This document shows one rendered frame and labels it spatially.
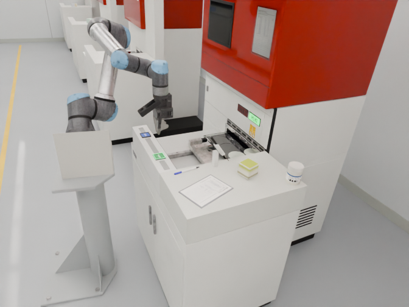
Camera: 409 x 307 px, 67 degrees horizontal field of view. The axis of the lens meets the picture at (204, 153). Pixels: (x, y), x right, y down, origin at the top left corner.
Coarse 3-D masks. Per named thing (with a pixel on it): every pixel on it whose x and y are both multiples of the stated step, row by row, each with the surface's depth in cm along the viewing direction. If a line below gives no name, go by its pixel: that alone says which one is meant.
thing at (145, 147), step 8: (136, 128) 190; (144, 128) 191; (136, 136) 183; (152, 136) 182; (136, 144) 188; (144, 144) 173; (152, 144) 174; (144, 152) 171; (152, 152) 166; (160, 152) 167; (144, 160) 175; (152, 160) 159; (160, 160) 160; (168, 160) 160; (152, 168) 161; (160, 168) 153; (168, 168) 154; (176, 168) 154; (152, 176) 164
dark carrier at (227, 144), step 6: (210, 138) 197; (216, 138) 197; (222, 138) 198; (228, 138) 198; (234, 138) 199; (222, 144) 191; (228, 144) 191; (234, 144) 191; (240, 144) 192; (228, 150) 185; (234, 150) 185; (240, 150) 185; (228, 156) 179
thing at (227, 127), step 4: (228, 124) 206; (228, 128) 206; (232, 128) 202; (232, 132) 202; (236, 132) 197; (240, 136) 193; (244, 140) 190; (248, 144) 186; (252, 144) 184; (252, 148) 183; (256, 148) 180; (256, 152) 180
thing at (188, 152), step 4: (208, 148) 196; (212, 148) 198; (176, 152) 189; (180, 152) 189; (184, 152) 190; (188, 152) 191; (192, 152) 193; (168, 156) 186; (172, 156) 187; (176, 156) 189; (180, 156) 190; (184, 156) 191
